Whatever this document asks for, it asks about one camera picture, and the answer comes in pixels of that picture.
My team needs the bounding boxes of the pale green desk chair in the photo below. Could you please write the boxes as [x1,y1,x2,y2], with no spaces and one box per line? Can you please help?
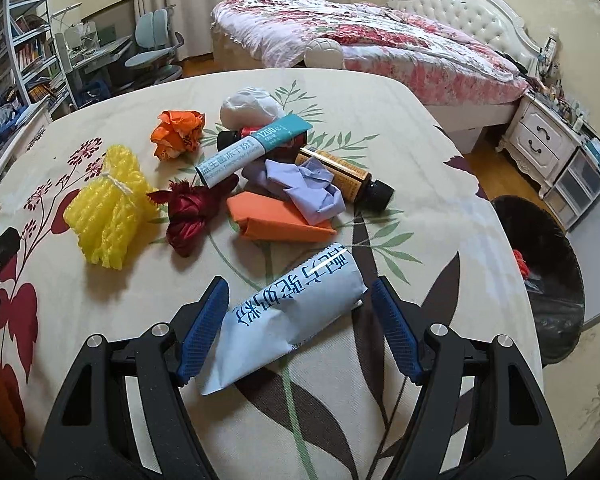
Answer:
[124,9,187,92]

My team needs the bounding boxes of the white crumpled paper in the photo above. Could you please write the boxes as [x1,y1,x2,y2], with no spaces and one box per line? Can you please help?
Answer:
[220,87,286,128]

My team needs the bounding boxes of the crumpled orange wrapper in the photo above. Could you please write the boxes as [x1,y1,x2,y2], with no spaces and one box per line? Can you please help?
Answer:
[150,110,206,161]

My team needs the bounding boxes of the black-lined trash bin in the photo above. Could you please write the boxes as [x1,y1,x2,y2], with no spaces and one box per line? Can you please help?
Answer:
[490,195,586,366]

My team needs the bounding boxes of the crumpled dark red wrapper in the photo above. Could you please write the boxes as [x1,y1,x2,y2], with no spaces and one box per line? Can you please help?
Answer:
[146,175,241,258]

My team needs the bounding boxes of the yellow foam fruit net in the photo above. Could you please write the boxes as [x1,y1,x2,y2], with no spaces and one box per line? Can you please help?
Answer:
[62,144,163,267]

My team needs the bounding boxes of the white tufted bed frame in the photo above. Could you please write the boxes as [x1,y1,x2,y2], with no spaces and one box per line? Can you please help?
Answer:
[211,0,543,155]

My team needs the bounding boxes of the brown bottle with black cap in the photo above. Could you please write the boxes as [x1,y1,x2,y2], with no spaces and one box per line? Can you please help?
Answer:
[294,145,396,211]

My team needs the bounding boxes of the teal and white carton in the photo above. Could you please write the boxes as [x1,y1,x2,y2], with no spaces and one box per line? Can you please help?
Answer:
[195,114,313,190]

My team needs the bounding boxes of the white study desk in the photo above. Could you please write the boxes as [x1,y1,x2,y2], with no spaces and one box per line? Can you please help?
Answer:
[55,35,133,106]

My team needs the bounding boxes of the white storage box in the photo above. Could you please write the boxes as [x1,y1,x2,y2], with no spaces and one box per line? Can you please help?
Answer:
[442,125,482,155]

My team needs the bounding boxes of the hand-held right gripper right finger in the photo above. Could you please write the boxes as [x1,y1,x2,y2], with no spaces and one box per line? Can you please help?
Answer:
[370,275,568,480]

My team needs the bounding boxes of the floral printed tablecloth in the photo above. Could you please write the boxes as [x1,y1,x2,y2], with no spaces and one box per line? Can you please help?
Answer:
[0,76,543,480]

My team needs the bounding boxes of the clutter of small toiletries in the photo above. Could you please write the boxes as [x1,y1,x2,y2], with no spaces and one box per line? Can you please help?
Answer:
[535,30,600,161]

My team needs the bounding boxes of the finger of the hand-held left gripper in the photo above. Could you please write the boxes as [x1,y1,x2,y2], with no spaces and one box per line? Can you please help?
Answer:
[0,226,22,273]

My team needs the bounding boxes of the folded orange paper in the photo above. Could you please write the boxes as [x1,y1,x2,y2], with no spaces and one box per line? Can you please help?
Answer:
[226,191,338,243]

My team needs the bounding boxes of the white bookshelf with books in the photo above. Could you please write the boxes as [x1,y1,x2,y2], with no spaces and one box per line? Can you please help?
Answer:
[0,0,66,126]

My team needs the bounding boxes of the pink floral bedspread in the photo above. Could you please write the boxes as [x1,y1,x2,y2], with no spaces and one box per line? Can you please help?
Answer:
[212,0,538,106]

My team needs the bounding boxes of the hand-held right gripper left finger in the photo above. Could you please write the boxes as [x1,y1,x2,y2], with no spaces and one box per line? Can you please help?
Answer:
[39,276,231,480]

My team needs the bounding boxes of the white carved nightstand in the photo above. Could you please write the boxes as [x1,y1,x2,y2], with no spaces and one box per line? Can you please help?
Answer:
[497,92,581,198]

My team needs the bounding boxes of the clear plastic drawer unit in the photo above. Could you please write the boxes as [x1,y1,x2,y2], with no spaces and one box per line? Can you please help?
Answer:
[547,147,600,231]

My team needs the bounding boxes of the pale blue printed packet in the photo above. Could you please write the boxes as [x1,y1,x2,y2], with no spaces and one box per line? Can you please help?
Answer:
[197,244,368,396]

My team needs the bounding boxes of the dark bottle with red label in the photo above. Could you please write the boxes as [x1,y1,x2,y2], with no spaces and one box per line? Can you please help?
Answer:
[216,124,308,153]

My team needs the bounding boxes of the red foam fruit net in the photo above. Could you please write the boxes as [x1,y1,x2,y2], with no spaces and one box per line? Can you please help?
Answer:
[512,249,533,281]

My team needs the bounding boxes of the crumpled purple paper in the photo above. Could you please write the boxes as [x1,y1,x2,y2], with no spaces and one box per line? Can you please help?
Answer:
[242,156,343,226]

